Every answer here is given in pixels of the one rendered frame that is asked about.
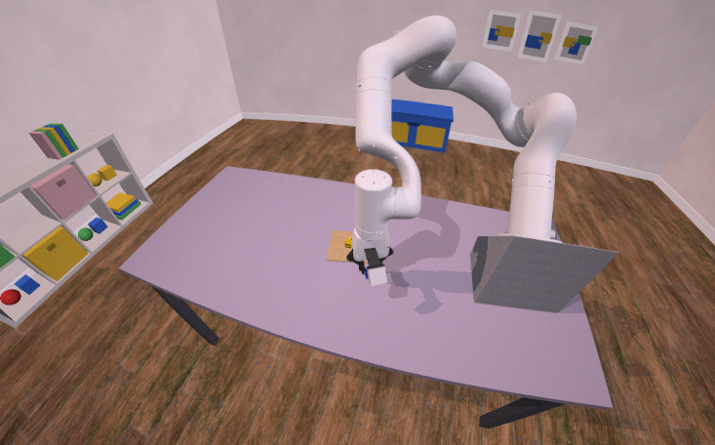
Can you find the tan mat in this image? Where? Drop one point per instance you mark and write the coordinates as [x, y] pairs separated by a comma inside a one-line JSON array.
[[337, 251]]

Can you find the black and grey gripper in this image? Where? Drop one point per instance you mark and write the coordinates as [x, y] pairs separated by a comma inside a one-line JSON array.
[[359, 244]]

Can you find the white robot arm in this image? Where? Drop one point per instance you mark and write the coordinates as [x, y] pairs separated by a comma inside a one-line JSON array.
[[552, 118]]

